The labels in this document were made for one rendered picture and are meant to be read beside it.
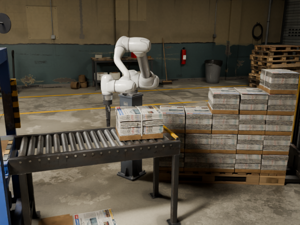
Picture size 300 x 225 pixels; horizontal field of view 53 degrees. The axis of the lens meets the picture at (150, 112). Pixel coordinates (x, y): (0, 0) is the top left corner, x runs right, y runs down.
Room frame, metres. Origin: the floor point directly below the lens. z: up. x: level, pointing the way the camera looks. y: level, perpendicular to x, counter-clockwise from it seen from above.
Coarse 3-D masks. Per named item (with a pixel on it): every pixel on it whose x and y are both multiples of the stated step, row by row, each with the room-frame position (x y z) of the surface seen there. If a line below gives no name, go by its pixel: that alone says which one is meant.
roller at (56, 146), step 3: (54, 135) 2.55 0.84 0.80; (57, 135) 2.55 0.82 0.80; (54, 138) 2.47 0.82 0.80; (57, 138) 2.46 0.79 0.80; (54, 141) 2.41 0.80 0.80; (57, 141) 2.40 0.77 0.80; (54, 144) 2.34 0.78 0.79; (57, 144) 2.32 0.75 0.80; (54, 147) 2.27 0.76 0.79; (57, 147) 2.25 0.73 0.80; (54, 150) 2.21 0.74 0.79; (57, 150) 2.19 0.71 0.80; (60, 150) 2.23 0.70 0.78
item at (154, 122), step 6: (144, 108) 2.63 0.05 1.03; (150, 108) 2.62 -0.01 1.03; (156, 108) 2.62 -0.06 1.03; (150, 114) 2.46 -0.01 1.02; (156, 114) 2.47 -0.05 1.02; (162, 114) 2.48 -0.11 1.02; (150, 120) 2.46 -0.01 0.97; (156, 120) 2.47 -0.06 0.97; (162, 120) 2.48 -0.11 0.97; (150, 126) 2.46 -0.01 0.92; (156, 126) 2.47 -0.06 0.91; (162, 126) 2.49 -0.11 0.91; (150, 132) 2.46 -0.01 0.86; (156, 132) 2.47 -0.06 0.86
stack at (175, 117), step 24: (168, 120) 3.20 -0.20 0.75; (192, 120) 3.20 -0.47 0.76; (216, 120) 3.19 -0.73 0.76; (240, 120) 3.19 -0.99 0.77; (264, 120) 3.17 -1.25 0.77; (192, 144) 3.20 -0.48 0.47; (216, 144) 3.19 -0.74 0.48; (240, 144) 3.18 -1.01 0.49; (216, 168) 3.19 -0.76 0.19; (240, 168) 3.18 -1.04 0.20
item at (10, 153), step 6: (0, 138) 2.45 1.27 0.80; (6, 138) 2.45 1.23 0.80; (12, 138) 2.45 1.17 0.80; (12, 144) 2.33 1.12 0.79; (6, 150) 2.18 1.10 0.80; (12, 150) 2.27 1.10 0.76; (6, 156) 2.07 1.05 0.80; (12, 156) 2.24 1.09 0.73; (6, 162) 1.98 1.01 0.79; (6, 168) 1.96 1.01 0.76; (6, 174) 1.96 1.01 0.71
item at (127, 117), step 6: (120, 108) 2.60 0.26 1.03; (126, 108) 2.61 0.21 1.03; (132, 108) 2.63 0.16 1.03; (120, 114) 2.43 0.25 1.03; (126, 114) 2.43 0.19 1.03; (132, 114) 2.43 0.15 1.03; (120, 120) 2.40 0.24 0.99; (126, 120) 2.41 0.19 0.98; (132, 120) 2.42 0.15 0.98; (120, 126) 2.40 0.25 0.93; (126, 126) 2.42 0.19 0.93; (132, 126) 2.42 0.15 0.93; (120, 132) 2.42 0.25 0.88; (126, 132) 2.42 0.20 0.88; (132, 132) 2.43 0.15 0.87
